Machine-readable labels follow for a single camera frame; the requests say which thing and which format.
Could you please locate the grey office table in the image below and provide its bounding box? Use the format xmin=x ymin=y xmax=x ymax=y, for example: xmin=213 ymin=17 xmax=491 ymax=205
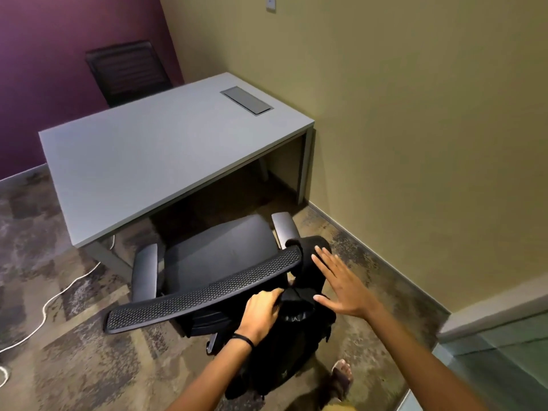
xmin=38 ymin=72 xmax=316 ymax=284

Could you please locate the grey table cable hatch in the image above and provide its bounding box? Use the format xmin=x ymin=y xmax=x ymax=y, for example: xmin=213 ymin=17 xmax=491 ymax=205
xmin=220 ymin=86 xmax=275 ymax=116

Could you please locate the black mesh guest chair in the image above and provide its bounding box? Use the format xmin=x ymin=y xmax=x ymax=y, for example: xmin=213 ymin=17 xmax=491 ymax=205
xmin=84 ymin=40 xmax=174 ymax=109

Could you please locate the black office chair with armrests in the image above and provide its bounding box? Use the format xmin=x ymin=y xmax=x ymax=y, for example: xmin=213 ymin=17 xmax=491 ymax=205
xmin=104 ymin=211 xmax=303 ymax=357

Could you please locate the glass panel with white sill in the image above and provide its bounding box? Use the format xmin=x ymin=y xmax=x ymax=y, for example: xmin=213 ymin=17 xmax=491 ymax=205
xmin=396 ymin=273 xmax=548 ymax=411

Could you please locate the person's left forearm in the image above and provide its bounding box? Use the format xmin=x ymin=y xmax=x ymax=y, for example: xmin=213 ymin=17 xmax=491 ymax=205
xmin=167 ymin=337 xmax=254 ymax=411

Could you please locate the person's foot in sandal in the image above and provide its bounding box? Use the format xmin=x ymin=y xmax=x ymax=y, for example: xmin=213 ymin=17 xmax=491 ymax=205
xmin=329 ymin=359 xmax=354 ymax=403

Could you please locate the white floor cable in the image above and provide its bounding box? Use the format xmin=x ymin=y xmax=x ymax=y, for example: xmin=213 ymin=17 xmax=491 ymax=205
xmin=0 ymin=235 xmax=116 ymax=388

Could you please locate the person's left hand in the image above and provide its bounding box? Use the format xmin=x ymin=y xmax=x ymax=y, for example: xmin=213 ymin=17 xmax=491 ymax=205
xmin=234 ymin=288 xmax=286 ymax=345

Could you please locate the person's right forearm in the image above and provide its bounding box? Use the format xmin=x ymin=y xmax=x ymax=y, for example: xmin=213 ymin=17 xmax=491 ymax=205
xmin=366 ymin=303 xmax=490 ymax=411

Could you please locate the person's right hand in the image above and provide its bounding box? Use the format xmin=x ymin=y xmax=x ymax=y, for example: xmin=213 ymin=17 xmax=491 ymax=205
xmin=311 ymin=245 xmax=381 ymax=321

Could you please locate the black backpack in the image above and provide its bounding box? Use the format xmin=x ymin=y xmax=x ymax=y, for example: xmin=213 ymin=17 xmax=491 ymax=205
xmin=224 ymin=236 xmax=337 ymax=401

